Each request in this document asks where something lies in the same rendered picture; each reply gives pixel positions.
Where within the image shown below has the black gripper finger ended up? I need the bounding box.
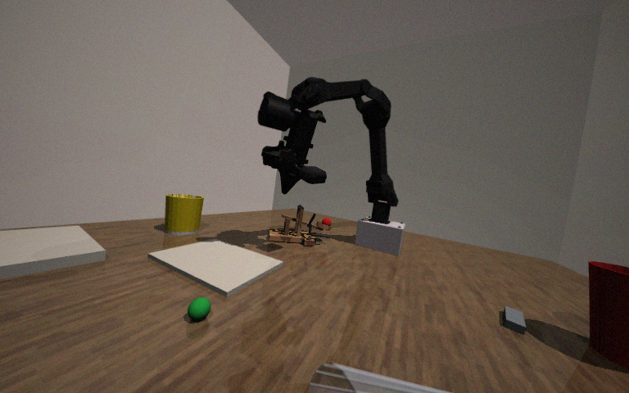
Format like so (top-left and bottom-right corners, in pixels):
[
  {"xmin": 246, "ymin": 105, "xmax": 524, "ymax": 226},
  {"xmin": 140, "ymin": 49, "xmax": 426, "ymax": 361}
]
[
  {"xmin": 278, "ymin": 167, "xmax": 291, "ymax": 193},
  {"xmin": 283, "ymin": 171, "xmax": 300, "ymax": 194}
]

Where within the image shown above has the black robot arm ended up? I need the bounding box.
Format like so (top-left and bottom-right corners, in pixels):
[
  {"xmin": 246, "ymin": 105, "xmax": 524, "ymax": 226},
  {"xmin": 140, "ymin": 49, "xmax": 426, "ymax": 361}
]
[{"xmin": 257, "ymin": 77, "xmax": 399, "ymax": 224}]

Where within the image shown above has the green ball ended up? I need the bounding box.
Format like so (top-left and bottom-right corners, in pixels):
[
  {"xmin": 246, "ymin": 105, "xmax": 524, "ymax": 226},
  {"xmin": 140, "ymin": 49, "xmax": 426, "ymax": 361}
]
[{"xmin": 188, "ymin": 297, "xmax": 211, "ymax": 320}]

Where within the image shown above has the yellow mug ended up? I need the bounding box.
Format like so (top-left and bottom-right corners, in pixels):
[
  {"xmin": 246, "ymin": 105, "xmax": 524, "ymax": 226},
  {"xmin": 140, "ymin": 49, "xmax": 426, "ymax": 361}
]
[{"xmin": 165, "ymin": 194, "xmax": 204, "ymax": 235}]

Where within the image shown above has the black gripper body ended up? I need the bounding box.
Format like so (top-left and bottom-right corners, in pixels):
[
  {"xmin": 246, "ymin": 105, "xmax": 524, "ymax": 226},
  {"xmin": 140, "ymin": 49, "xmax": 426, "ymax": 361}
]
[{"xmin": 281, "ymin": 133, "xmax": 327, "ymax": 184}]

